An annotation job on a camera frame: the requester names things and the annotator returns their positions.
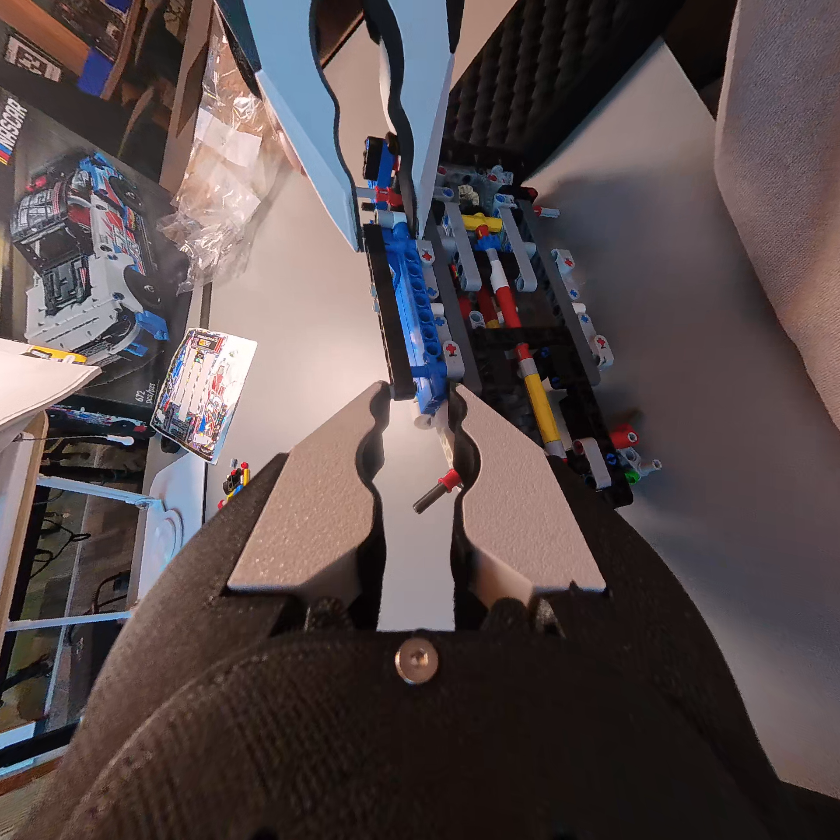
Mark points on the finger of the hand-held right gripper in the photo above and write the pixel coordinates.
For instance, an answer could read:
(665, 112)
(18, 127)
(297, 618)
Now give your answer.
(426, 111)
(295, 98)

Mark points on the pile of multicoloured lego pieces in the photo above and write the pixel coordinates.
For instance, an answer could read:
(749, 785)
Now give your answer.
(236, 482)

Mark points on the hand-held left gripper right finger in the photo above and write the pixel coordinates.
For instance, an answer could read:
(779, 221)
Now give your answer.
(525, 518)

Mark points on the clear plastic bag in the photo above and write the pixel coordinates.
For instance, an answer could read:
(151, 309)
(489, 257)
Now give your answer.
(216, 223)
(226, 98)

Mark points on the partly built lego car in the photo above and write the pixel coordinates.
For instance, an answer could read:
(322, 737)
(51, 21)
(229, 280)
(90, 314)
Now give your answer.
(420, 308)

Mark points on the white instruction booklet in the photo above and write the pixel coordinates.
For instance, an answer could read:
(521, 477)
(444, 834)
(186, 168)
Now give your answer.
(39, 394)

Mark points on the shiny sticker sheet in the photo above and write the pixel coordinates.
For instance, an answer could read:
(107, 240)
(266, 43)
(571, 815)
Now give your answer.
(203, 394)

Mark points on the white stand base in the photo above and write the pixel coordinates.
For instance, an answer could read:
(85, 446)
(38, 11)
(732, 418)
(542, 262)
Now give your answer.
(167, 525)

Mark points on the black lego beam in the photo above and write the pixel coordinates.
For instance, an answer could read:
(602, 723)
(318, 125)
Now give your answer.
(387, 315)

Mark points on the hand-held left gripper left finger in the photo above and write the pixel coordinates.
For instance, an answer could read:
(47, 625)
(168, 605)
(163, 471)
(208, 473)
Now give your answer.
(302, 525)

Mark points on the black mesh office chair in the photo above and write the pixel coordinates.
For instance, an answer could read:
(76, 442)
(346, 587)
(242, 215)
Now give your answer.
(525, 79)

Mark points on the black lego set box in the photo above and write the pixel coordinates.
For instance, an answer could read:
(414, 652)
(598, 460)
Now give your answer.
(65, 229)

